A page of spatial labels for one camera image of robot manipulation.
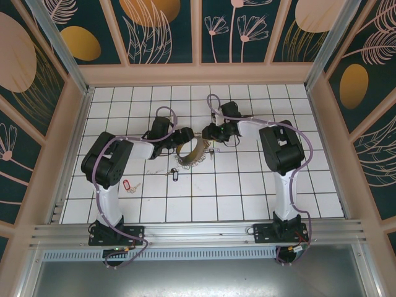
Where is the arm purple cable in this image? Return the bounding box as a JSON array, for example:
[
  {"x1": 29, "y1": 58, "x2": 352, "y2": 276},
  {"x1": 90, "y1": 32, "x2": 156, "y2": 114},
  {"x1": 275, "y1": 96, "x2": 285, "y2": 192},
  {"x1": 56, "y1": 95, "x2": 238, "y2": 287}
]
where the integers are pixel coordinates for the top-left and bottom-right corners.
[
  {"x1": 206, "y1": 93, "x2": 312, "y2": 267},
  {"x1": 92, "y1": 106, "x2": 178, "y2": 270}
]

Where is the aluminium side rail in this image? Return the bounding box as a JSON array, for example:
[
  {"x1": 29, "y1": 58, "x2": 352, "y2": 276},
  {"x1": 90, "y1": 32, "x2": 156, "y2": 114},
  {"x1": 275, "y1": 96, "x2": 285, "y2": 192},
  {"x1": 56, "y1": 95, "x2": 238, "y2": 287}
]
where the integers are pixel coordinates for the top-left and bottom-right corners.
[{"x1": 49, "y1": 88, "x2": 93, "y2": 223}]

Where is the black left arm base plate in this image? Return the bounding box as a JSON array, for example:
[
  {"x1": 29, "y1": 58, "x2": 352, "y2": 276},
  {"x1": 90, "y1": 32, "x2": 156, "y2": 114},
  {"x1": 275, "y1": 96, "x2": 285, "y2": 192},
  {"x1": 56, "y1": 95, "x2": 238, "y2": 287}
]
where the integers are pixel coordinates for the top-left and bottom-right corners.
[{"x1": 88, "y1": 224, "x2": 146, "y2": 247}]

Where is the key with red tag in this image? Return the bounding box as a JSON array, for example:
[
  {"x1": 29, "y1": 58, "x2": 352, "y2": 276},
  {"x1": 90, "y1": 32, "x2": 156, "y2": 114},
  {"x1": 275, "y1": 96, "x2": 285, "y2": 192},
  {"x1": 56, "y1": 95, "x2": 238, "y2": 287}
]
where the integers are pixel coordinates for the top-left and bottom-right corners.
[{"x1": 123, "y1": 179, "x2": 142, "y2": 194}]

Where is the large keyring with small rings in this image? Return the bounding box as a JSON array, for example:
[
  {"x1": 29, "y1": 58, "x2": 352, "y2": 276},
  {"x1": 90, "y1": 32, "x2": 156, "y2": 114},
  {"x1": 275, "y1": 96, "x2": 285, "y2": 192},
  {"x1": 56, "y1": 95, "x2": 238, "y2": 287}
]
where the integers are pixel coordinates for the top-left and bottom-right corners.
[{"x1": 173, "y1": 137, "x2": 207, "y2": 170}]

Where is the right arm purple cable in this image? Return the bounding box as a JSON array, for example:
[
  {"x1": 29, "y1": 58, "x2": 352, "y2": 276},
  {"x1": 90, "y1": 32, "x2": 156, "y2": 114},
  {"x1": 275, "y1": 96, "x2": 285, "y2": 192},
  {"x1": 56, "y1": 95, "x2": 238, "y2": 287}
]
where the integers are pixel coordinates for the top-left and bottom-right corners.
[{"x1": 206, "y1": 93, "x2": 312, "y2": 267}]

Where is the grey metal sheet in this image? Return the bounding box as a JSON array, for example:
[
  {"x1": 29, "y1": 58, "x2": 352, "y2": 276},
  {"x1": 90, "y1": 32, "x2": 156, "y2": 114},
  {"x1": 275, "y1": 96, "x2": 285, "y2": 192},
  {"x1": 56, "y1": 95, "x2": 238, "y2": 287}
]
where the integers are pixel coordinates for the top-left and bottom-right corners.
[{"x1": 18, "y1": 244, "x2": 380, "y2": 297}]

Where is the green circuit board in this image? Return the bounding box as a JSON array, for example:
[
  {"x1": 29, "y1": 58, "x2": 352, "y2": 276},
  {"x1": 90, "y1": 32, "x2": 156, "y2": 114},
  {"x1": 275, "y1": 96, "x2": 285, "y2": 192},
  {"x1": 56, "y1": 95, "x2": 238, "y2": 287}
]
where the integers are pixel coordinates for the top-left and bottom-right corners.
[{"x1": 290, "y1": 244, "x2": 310, "y2": 257}]

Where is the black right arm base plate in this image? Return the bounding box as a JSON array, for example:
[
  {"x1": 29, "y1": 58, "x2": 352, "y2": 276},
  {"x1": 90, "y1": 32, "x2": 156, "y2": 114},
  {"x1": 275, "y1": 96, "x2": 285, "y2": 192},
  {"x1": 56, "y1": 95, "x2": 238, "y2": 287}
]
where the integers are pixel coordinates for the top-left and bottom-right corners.
[{"x1": 252, "y1": 222, "x2": 310, "y2": 245}]

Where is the slotted grey cable duct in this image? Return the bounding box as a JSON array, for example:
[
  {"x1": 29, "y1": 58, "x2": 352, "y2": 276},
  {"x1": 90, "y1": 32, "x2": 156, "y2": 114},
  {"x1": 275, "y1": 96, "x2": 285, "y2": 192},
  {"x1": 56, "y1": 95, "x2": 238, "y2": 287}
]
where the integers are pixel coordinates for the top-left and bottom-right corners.
[{"x1": 41, "y1": 249, "x2": 279, "y2": 260}]

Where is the aluminium corner post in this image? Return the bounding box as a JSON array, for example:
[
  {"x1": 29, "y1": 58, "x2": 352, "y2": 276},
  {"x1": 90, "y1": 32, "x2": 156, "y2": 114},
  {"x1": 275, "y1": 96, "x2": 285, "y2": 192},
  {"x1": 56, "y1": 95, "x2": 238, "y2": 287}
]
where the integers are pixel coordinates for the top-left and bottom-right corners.
[
  {"x1": 304, "y1": 0, "x2": 361, "y2": 90},
  {"x1": 24, "y1": 0, "x2": 93, "y2": 95}
]

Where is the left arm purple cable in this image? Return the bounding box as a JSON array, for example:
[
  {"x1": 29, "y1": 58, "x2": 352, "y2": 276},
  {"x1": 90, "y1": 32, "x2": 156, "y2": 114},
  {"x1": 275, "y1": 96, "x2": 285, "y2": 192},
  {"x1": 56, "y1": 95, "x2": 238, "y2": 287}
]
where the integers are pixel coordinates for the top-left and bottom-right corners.
[{"x1": 92, "y1": 106, "x2": 178, "y2": 270}]

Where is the key with blue tag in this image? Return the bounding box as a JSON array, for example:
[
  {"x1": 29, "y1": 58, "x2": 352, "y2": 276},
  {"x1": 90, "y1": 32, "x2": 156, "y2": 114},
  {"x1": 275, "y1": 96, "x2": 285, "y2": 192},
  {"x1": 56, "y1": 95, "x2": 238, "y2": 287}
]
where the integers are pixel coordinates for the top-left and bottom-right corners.
[{"x1": 165, "y1": 168, "x2": 182, "y2": 183}]

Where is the aluminium mounting rail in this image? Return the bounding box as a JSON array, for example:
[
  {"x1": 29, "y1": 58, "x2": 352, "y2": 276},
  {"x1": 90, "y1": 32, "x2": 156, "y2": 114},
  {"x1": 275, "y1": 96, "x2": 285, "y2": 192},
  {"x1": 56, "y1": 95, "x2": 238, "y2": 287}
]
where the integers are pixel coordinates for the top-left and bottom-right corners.
[{"x1": 29, "y1": 219, "x2": 369, "y2": 250}]

